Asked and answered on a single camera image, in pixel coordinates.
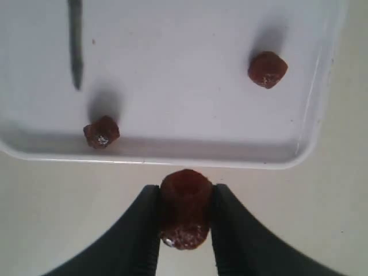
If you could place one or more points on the dark red meat chunk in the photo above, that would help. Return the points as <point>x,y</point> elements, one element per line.
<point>101,133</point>
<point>267,69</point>
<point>185,198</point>

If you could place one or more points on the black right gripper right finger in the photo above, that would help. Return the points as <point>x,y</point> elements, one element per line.
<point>243,246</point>

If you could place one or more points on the white rectangular plastic tray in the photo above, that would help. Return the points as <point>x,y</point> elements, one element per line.
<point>174,77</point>

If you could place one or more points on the thin metal skewer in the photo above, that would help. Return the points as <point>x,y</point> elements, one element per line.
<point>75,10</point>

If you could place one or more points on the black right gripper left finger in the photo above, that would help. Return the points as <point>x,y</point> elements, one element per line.
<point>129,247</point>

